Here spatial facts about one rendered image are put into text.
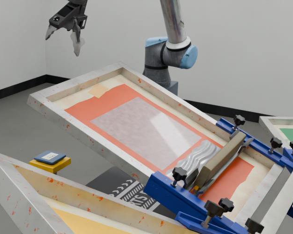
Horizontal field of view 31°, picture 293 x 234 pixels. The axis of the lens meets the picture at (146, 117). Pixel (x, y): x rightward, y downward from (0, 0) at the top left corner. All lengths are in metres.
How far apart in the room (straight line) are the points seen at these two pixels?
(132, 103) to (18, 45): 4.66
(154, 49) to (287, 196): 1.08
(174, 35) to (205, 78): 3.55
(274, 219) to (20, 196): 1.00
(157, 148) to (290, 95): 3.98
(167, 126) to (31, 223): 1.30
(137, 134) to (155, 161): 0.15
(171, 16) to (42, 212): 1.74
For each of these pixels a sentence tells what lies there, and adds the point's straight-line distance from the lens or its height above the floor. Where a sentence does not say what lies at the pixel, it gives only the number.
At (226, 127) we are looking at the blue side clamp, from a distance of 2.04.
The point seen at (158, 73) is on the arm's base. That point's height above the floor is 1.27.
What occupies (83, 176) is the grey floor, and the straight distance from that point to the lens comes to 4.38.
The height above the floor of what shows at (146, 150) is 1.22.
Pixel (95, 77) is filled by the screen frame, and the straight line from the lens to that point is 1.99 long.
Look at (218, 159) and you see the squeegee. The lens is 1.69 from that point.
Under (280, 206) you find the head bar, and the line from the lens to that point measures 1.68.
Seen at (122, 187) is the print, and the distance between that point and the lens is 2.09.
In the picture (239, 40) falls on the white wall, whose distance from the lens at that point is 5.71.
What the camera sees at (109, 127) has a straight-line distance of 1.79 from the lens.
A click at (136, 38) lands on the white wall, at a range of 6.21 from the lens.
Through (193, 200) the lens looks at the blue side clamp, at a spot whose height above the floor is 1.17.
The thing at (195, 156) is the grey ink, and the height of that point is 1.17.
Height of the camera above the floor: 1.90
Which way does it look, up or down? 19 degrees down
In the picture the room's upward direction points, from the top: 2 degrees clockwise
